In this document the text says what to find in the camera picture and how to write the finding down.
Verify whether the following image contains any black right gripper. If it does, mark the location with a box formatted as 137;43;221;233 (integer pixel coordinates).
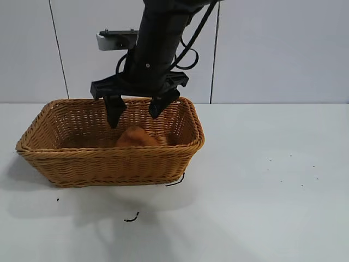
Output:
90;48;190;129

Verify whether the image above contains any orange fruit with stem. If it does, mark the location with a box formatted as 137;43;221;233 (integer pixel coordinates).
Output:
116;126;169;148

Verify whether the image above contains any woven wicker rectangular basket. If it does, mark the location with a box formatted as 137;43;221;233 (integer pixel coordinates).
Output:
15;97;206;188

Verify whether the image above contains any black thread piece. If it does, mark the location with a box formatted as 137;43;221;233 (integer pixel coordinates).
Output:
165;172;185;188
123;212;140;223

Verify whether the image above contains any black camera cable loop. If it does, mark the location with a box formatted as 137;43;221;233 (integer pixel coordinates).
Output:
116;52;129;75

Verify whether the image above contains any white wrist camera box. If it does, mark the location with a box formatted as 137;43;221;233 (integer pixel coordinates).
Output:
96;29;140;51

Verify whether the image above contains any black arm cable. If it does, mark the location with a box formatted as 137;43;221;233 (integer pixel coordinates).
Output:
171;0;219;70

